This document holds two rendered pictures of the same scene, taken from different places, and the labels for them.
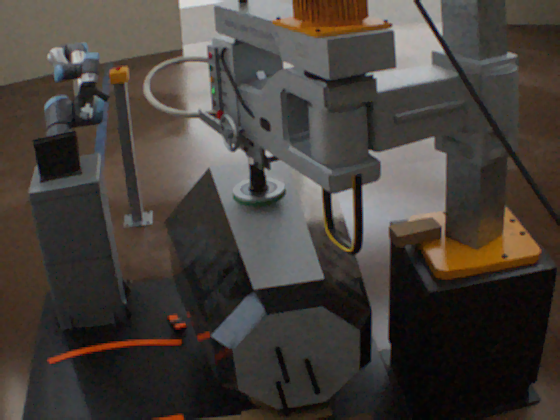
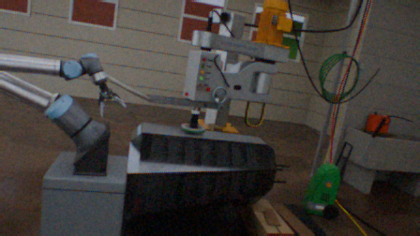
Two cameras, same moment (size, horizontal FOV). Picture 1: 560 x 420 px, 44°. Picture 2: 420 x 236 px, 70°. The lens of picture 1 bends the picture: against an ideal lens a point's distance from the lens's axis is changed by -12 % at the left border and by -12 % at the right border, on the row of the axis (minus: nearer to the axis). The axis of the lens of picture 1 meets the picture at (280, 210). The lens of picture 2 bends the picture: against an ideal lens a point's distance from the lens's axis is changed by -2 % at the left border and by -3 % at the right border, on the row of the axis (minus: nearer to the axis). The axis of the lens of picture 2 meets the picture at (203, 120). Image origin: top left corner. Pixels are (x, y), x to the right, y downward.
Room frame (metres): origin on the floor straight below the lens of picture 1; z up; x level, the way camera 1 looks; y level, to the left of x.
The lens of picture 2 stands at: (3.06, 2.73, 1.52)
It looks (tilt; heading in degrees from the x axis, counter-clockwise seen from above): 11 degrees down; 265
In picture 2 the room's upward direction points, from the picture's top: 9 degrees clockwise
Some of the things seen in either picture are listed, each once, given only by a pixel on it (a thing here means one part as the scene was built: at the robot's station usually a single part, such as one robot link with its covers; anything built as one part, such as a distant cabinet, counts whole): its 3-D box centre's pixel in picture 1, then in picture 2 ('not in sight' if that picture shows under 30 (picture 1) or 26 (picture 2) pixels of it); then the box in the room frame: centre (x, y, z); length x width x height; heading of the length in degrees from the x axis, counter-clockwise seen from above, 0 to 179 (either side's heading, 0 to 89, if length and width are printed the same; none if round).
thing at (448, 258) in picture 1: (474, 237); (215, 126); (2.63, -0.79, 0.76); 0.49 x 0.49 x 0.05; 5
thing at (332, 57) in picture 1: (286, 32); (240, 49); (2.61, -0.07, 1.66); 0.96 x 0.25 x 0.17; 26
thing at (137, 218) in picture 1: (127, 146); not in sight; (4.60, 0.96, 0.54); 0.20 x 0.20 x 1.09; 5
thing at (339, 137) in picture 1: (338, 127); (261, 82); (2.34, -0.21, 1.39); 0.19 x 0.19 x 0.20
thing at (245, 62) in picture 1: (258, 92); (209, 78); (2.86, 0.05, 1.36); 0.36 x 0.22 x 0.45; 26
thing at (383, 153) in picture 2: not in sight; (387, 162); (-0.23, -1.56, 0.43); 1.30 x 0.62 x 0.86; 9
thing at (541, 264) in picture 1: (467, 316); not in sight; (2.63, -0.79, 0.37); 0.66 x 0.66 x 0.74; 5
